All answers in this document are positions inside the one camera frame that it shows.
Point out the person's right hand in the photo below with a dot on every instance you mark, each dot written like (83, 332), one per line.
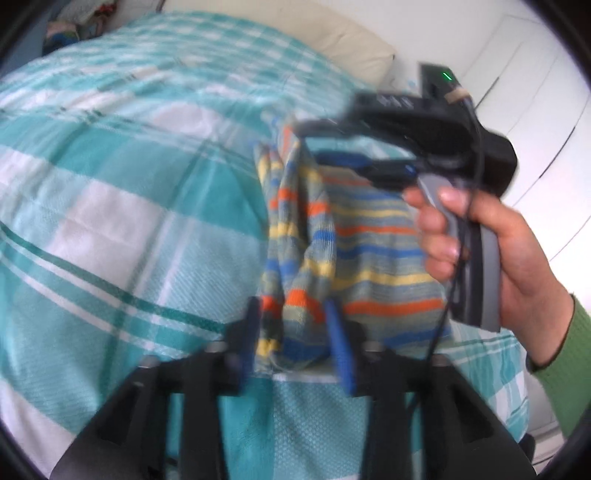
(534, 305)

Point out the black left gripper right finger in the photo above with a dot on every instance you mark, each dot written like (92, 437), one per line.
(425, 420)

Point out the white wardrobe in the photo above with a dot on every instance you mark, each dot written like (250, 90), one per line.
(527, 87)

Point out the green sleeved right forearm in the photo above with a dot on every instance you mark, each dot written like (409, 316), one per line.
(566, 378)

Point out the black camera box green light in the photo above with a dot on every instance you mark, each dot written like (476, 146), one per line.
(438, 82)

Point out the multicolour striped knitted sweater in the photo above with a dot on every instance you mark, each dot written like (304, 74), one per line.
(332, 235)

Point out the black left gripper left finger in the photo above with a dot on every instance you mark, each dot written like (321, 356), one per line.
(126, 438)

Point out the teal white plaid bedspread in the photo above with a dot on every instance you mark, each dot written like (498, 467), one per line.
(133, 223)

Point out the wall socket with blue stickers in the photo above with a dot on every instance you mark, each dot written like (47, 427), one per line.
(412, 86)

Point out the pile of clothes on chair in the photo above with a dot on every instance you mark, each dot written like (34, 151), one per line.
(76, 21)

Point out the cream padded headboard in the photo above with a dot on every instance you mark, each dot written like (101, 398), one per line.
(349, 45)

